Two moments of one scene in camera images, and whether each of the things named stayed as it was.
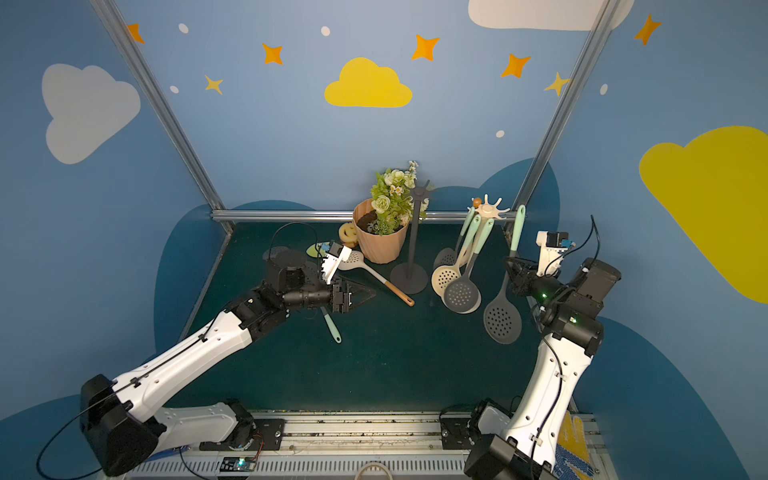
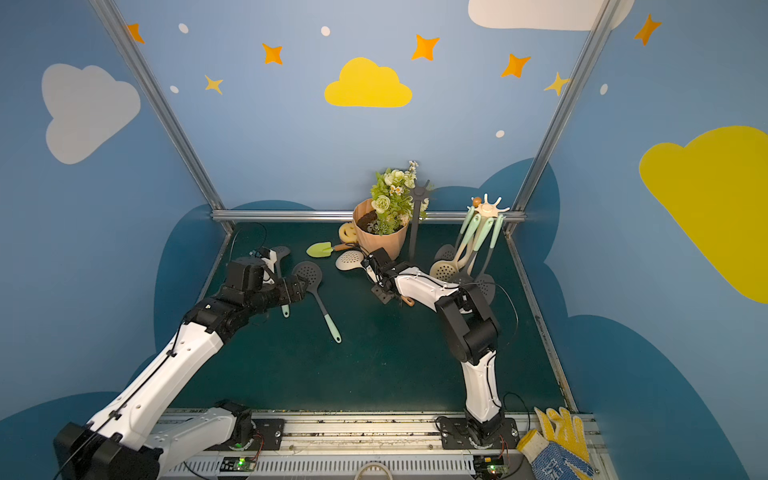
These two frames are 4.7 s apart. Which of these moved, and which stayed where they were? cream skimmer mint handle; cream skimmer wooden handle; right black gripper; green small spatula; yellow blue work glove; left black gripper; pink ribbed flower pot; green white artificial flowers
Moved: left black gripper; right black gripper
Stayed: yellow blue work glove; green small spatula; cream skimmer wooden handle; cream skimmer mint handle; pink ribbed flower pot; green white artificial flowers
